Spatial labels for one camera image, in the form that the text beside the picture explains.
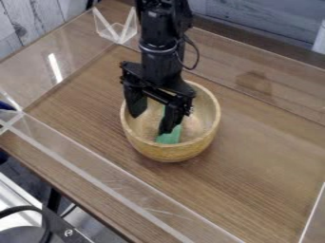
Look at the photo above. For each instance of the brown wooden bowl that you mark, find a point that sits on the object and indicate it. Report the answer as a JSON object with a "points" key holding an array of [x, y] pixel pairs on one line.
{"points": [[190, 137]]}

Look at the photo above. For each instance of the clear acrylic tray wall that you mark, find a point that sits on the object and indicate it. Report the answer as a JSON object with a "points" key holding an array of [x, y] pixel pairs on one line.
{"points": [[136, 209]]}

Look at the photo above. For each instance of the green rectangular block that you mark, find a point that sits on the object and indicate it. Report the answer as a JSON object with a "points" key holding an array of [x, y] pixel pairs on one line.
{"points": [[170, 138]]}

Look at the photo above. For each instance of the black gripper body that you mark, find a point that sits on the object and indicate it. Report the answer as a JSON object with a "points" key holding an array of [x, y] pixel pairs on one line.
{"points": [[158, 75]]}

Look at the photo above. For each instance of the clear acrylic corner bracket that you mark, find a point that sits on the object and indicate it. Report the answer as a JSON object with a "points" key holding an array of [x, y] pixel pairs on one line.
{"points": [[120, 33]]}

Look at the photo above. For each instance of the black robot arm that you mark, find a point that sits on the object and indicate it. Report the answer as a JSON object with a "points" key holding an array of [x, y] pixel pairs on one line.
{"points": [[165, 21]]}

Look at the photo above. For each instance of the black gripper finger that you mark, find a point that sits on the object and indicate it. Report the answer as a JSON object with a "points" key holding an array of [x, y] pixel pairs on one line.
{"points": [[177, 108], [136, 100]]}

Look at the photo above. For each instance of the black table leg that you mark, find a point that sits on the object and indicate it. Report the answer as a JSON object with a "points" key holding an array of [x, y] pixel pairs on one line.
{"points": [[54, 200]]}

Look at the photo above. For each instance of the black metal bracket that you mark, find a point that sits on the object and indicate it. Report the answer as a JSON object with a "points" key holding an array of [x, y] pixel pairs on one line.
{"points": [[62, 231]]}

